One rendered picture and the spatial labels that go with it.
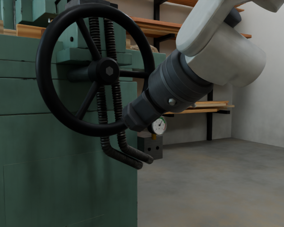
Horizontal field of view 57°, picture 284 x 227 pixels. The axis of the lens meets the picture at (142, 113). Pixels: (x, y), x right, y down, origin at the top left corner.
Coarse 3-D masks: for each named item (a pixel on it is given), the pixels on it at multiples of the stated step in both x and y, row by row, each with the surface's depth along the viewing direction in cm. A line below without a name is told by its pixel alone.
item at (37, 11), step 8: (40, 0) 80; (48, 0) 78; (64, 0) 81; (32, 8) 87; (40, 8) 81; (48, 8) 78; (56, 8) 79; (64, 8) 81; (32, 16) 88; (40, 16) 82; (48, 16) 81; (48, 24) 91
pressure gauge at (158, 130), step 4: (156, 120) 83; (160, 120) 84; (164, 120) 85; (152, 124) 82; (156, 124) 83; (160, 124) 84; (164, 124) 85; (148, 128) 84; (152, 128) 82; (156, 128) 83; (160, 128) 84; (164, 128) 85; (152, 132) 84; (156, 132) 83; (160, 132) 84; (152, 136) 86
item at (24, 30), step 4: (20, 24) 74; (16, 28) 75; (20, 28) 74; (24, 28) 75; (28, 28) 75; (32, 28) 76; (36, 28) 77; (40, 28) 77; (44, 28) 78; (20, 32) 74; (24, 32) 75; (28, 32) 76; (32, 32) 76; (36, 32) 77; (40, 32) 77; (24, 36) 75; (28, 36) 76; (32, 36) 76; (36, 36) 77; (40, 36) 78
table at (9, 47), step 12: (0, 36) 61; (12, 36) 62; (0, 48) 61; (12, 48) 63; (24, 48) 64; (36, 48) 66; (60, 48) 69; (72, 48) 62; (12, 60) 63; (24, 60) 64; (60, 60) 66; (72, 60) 62; (84, 60) 64; (120, 60) 70; (132, 60) 83; (156, 60) 89
